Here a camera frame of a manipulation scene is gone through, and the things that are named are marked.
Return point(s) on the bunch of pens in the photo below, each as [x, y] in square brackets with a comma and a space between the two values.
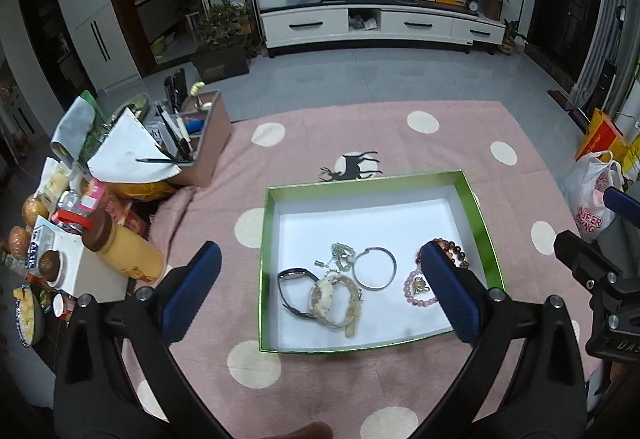
[175, 119]

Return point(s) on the small alarm clock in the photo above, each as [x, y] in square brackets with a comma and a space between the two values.
[473, 5]

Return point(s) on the cream packet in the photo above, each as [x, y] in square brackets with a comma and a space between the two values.
[55, 179]

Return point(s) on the small floor potted plant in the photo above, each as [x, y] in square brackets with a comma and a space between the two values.
[510, 44]

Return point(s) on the dark door mat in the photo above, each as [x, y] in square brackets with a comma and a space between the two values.
[562, 99]

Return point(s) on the white plastic bag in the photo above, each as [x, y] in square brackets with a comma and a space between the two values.
[592, 199]

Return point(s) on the yellow paper bag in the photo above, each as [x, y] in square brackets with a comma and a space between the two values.
[602, 134]

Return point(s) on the gold charm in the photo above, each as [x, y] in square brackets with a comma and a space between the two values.
[420, 286]

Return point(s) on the pink carton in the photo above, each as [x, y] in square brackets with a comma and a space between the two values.
[95, 196]

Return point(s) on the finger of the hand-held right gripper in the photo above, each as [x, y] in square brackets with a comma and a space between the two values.
[575, 249]
[622, 201]

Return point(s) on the cream plastic wristwatch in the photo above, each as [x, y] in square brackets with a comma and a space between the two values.
[322, 294]

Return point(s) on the brown bun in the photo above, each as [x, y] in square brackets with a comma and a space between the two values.
[20, 241]
[32, 210]

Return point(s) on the yellow patterned bag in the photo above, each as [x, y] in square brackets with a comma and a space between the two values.
[632, 166]

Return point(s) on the orange snack packet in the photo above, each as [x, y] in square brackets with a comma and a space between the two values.
[145, 191]

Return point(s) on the person's left hand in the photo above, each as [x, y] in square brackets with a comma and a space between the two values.
[314, 431]

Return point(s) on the green and grey bag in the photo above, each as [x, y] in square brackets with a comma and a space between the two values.
[75, 124]

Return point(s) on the silver bangle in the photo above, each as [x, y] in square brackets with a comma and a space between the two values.
[374, 288]

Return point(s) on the pink desk organizer box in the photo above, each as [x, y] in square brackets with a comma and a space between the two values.
[210, 149]

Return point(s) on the clear bottle red label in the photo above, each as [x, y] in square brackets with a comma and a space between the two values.
[70, 216]

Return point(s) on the white paper sheet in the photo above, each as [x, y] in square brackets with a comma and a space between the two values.
[125, 154]

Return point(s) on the blue and white carton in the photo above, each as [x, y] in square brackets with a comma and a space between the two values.
[40, 244]

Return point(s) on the yellow bottle brown cap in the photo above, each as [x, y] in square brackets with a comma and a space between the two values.
[132, 254]

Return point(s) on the sparkly rhinestone jewelry piece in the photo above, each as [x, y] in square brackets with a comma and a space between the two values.
[342, 251]

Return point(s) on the green cardboard box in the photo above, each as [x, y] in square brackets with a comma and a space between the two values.
[350, 229]

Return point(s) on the upright stick vacuum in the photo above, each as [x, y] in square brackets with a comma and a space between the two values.
[605, 79]

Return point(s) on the black pencil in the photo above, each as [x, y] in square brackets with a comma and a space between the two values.
[160, 160]

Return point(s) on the large potted plant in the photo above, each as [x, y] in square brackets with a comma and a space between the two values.
[220, 24]

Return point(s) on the plate of food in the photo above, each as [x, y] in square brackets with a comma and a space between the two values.
[27, 314]

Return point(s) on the white television cabinet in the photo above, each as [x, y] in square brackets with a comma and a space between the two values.
[300, 25]

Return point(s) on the grey sofa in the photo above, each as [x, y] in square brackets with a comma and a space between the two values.
[617, 231]

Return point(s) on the red snack packet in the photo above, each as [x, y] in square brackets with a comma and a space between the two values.
[122, 214]

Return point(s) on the gold banana-shaped ornament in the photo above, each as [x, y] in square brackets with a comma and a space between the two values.
[197, 89]

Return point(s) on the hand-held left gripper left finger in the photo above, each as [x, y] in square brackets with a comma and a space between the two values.
[192, 289]

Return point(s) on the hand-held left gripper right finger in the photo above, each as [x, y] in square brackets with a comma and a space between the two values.
[450, 289]

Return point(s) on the brown lidded cup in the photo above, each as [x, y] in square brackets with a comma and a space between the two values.
[51, 265]

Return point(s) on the pink polka dot blanket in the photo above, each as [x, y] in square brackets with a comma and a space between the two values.
[350, 144]

